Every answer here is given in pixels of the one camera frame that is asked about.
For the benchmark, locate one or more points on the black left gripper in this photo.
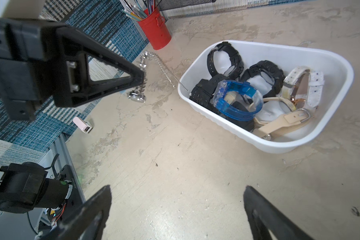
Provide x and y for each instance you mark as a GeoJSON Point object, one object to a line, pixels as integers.
{"type": "Point", "coordinates": [41, 59]}

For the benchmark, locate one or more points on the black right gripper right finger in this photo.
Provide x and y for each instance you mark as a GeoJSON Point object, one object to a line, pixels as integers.
{"type": "Point", "coordinates": [266, 220]}

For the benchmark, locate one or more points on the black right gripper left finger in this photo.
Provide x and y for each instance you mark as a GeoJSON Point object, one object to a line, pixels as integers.
{"type": "Point", "coordinates": [87, 222]}

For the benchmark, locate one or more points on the silver chain pocket watch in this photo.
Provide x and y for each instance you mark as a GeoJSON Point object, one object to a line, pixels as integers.
{"type": "Point", "coordinates": [138, 93]}

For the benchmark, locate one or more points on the beige strap triangular watch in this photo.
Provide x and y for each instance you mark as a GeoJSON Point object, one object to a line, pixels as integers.
{"type": "Point", "coordinates": [284, 124]}

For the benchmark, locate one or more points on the beige strap slim watch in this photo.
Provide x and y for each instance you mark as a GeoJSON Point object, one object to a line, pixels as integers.
{"type": "Point", "coordinates": [273, 108]}

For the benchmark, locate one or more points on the black round digital watch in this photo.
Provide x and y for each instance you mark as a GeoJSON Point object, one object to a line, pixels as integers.
{"type": "Point", "coordinates": [204, 91]}

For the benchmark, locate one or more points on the white strap rose-gold watch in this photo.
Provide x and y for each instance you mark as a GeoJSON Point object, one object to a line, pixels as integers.
{"type": "Point", "coordinates": [303, 86]}

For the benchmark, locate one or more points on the translucent blue plastic watch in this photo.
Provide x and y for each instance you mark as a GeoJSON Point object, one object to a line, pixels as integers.
{"type": "Point", "coordinates": [248, 103]}

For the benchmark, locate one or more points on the black rugged sports watch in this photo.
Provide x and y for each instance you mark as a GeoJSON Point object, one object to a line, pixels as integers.
{"type": "Point", "coordinates": [268, 71]}

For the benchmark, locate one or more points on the black chunky digital watch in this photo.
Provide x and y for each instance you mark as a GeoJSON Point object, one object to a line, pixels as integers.
{"type": "Point", "coordinates": [223, 58]}

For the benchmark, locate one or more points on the white plastic storage box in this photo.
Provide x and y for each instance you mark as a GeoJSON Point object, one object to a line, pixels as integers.
{"type": "Point", "coordinates": [338, 76]}

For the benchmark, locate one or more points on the red metal pen cup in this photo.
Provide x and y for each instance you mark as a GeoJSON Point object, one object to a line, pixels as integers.
{"type": "Point", "coordinates": [155, 29]}

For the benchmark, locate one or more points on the pens in red cup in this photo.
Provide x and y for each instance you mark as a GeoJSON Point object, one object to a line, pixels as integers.
{"type": "Point", "coordinates": [140, 10]}

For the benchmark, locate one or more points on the black wire mesh shelf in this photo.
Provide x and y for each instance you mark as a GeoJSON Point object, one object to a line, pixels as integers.
{"type": "Point", "coordinates": [164, 5]}

